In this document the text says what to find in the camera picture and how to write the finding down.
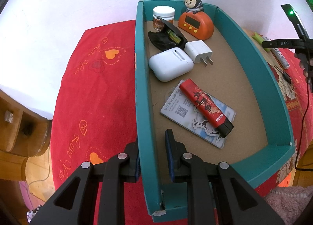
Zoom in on red printed lighter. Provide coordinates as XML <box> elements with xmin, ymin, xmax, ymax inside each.
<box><xmin>179</xmin><ymin>79</ymin><xmax>234</xmax><ymax>139</ymax></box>

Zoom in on cartoon printed card holder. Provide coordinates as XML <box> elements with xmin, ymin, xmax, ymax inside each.
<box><xmin>160</xmin><ymin>80</ymin><xmax>237</xmax><ymax>150</ymax></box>

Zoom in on black clamshell case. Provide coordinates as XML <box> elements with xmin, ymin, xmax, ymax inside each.
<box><xmin>148</xmin><ymin>16</ymin><xmax>187</xmax><ymax>51</ymax></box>

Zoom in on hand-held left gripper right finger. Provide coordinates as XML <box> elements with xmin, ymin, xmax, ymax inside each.
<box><xmin>164</xmin><ymin>129</ymin><xmax>285</xmax><ymax>225</ymax></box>

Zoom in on orange timer with monkey figure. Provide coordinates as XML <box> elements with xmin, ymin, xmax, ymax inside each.
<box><xmin>178</xmin><ymin>0</ymin><xmax>215</xmax><ymax>40</ymax></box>

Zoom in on thin grey cable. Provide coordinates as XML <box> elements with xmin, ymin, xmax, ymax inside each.
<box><xmin>27</xmin><ymin>142</ymin><xmax>50</xmax><ymax>187</ymax></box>

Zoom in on white remote control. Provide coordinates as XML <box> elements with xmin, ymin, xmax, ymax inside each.
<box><xmin>262</xmin><ymin>36</ymin><xmax>290</xmax><ymax>69</ymax></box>

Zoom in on small jar with white lid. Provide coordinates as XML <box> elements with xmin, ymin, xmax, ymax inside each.
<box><xmin>152</xmin><ymin>6</ymin><xmax>175</xmax><ymax>32</ymax></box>

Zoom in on white charger plug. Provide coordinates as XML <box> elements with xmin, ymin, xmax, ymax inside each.
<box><xmin>184</xmin><ymin>40</ymin><xmax>214</xmax><ymax>66</ymax></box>

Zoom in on fluffy plush cloth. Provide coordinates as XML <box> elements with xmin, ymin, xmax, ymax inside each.
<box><xmin>265</xmin><ymin>185</ymin><xmax>313</xmax><ymax>225</ymax></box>

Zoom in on black key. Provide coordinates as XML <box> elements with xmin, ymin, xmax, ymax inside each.
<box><xmin>274</xmin><ymin>65</ymin><xmax>292</xmax><ymax>85</ymax></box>

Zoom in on person's right hand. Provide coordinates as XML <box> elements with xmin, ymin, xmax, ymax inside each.
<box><xmin>294</xmin><ymin>53</ymin><xmax>313</xmax><ymax>93</ymax></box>

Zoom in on red printed blanket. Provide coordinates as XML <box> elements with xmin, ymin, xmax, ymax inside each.
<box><xmin>50</xmin><ymin>20</ymin><xmax>313</xmax><ymax>212</ymax></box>

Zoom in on black cable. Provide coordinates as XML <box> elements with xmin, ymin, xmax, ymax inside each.
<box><xmin>295</xmin><ymin>78</ymin><xmax>313</xmax><ymax>172</ymax></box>

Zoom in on teal cardboard box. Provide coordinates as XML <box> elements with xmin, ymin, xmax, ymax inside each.
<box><xmin>134</xmin><ymin>0</ymin><xmax>296</xmax><ymax>223</ymax></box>

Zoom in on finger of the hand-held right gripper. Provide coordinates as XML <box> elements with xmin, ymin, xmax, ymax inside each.
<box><xmin>261</xmin><ymin>40</ymin><xmax>297</xmax><ymax>49</ymax></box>

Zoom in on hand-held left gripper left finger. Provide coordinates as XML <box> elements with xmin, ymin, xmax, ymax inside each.
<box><xmin>29</xmin><ymin>142</ymin><xmax>141</xmax><ymax>225</ymax></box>

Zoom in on white earbuds case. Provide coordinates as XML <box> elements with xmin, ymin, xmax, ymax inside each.
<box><xmin>148</xmin><ymin>47</ymin><xmax>194</xmax><ymax>82</ymax></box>

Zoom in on wooden cabinet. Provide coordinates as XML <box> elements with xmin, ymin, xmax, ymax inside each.
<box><xmin>292</xmin><ymin>139</ymin><xmax>313</xmax><ymax>187</ymax></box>

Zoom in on wooden shelf unit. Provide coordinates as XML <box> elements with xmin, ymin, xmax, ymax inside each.
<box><xmin>0</xmin><ymin>89</ymin><xmax>52</xmax><ymax>183</ymax></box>

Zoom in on green utility cutter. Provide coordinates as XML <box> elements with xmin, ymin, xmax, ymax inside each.
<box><xmin>253</xmin><ymin>32</ymin><xmax>266</xmax><ymax>43</ymax></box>

